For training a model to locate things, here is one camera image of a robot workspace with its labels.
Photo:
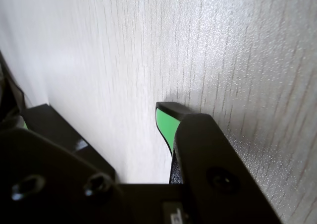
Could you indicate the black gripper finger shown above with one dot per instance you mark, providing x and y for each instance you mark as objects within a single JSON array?
[
  {"x": 210, "y": 164},
  {"x": 49, "y": 179}
]

